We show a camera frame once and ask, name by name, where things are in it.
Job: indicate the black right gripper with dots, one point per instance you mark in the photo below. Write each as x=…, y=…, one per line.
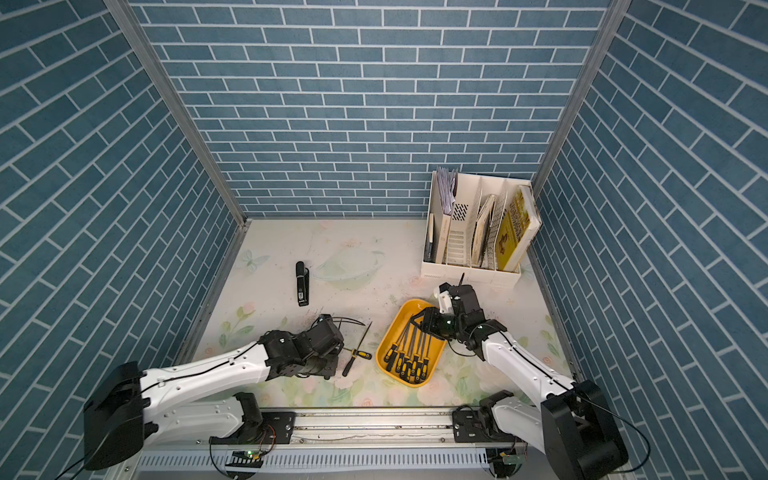
x=429, y=323

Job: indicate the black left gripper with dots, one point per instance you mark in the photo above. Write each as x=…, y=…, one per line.
x=334, y=355

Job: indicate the round file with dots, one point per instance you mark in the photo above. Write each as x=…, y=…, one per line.
x=348, y=367

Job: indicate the lone angled file tool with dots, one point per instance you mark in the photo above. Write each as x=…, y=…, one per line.
x=359, y=353

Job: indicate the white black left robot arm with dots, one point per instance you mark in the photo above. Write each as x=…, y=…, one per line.
x=133, y=408

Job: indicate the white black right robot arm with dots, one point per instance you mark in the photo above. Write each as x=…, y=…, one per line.
x=540, y=384

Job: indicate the yellow plastic storage tray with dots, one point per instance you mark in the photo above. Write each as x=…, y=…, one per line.
x=386, y=353

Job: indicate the white perforated file organizer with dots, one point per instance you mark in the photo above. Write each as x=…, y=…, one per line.
x=448, y=239

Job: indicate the yellow cover book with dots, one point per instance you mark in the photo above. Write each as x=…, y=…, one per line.
x=519, y=225

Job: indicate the purple striped papers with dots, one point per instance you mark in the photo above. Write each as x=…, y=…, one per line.
x=446, y=183

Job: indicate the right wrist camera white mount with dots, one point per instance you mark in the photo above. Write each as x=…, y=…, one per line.
x=444, y=298

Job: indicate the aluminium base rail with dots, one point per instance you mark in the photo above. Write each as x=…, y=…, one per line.
x=347, y=439

